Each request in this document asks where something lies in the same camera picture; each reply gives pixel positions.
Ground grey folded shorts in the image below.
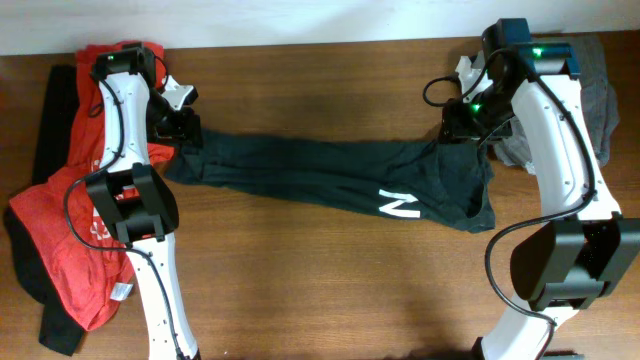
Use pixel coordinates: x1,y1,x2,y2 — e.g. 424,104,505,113
492,35,620,175

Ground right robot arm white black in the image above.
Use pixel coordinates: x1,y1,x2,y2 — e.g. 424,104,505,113
439,18,639,359

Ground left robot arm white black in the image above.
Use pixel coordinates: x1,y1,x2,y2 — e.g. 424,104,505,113
85,43,202,359

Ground red printed t-shirt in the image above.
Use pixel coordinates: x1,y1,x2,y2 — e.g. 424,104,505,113
8,40,177,332

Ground black garment under red shirt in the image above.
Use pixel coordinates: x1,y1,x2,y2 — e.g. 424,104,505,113
3,65,85,356

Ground black Nike t-shirt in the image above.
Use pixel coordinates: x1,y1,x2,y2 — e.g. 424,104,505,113
166,130,496,233

